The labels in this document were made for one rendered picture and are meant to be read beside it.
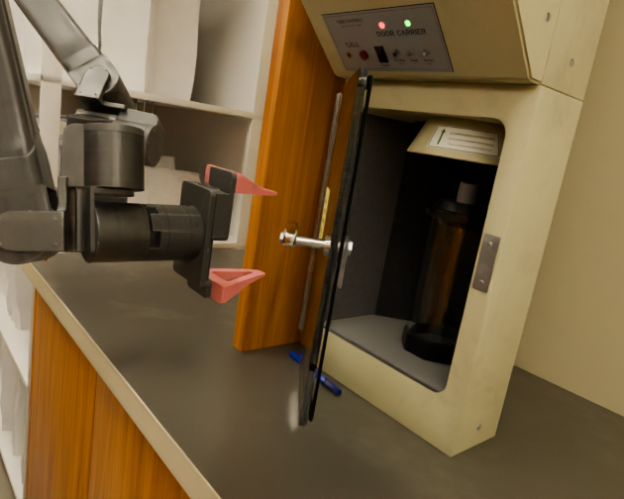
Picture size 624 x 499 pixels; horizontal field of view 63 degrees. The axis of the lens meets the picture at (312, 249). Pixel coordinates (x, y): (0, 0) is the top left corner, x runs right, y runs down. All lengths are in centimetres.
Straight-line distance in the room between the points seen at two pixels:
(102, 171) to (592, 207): 84
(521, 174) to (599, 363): 53
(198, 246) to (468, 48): 37
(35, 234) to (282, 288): 51
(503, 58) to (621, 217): 50
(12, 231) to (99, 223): 7
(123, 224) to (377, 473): 41
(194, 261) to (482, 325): 35
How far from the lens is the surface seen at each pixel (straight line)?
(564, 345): 110
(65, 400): 121
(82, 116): 78
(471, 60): 65
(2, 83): 53
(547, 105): 66
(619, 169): 106
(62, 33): 90
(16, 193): 50
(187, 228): 52
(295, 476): 64
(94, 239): 50
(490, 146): 72
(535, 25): 62
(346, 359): 83
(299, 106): 85
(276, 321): 92
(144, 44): 169
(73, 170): 51
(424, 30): 66
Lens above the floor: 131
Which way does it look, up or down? 12 degrees down
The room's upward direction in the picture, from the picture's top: 9 degrees clockwise
